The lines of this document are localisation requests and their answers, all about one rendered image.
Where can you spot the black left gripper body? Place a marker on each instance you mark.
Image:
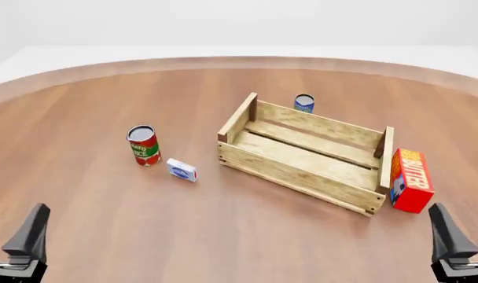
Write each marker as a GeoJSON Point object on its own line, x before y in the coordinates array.
{"type": "Point", "coordinates": [15, 271]}

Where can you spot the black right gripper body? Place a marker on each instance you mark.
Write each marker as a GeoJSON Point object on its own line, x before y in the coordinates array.
{"type": "Point", "coordinates": [461, 269]}

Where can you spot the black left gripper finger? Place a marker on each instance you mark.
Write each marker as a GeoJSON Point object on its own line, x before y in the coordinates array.
{"type": "Point", "coordinates": [28, 236]}

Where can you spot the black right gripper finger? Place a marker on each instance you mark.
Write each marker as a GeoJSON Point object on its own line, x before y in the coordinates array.
{"type": "Point", "coordinates": [449, 236]}

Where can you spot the red butter box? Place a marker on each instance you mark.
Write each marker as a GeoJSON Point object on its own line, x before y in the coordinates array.
{"type": "Point", "coordinates": [414, 182]}

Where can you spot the wooden slat tray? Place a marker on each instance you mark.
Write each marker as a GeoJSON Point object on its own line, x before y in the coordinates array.
{"type": "Point", "coordinates": [302, 159]}

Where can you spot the red tomato sauce tin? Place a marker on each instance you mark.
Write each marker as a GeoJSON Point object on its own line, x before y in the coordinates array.
{"type": "Point", "coordinates": [144, 146]}

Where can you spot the small white blue box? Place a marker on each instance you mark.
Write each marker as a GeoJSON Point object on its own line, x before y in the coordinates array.
{"type": "Point", "coordinates": [181, 170]}

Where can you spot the blue tin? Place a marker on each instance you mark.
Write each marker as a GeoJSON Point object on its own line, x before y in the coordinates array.
{"type": "Point", "coordinates": [304, 103]}

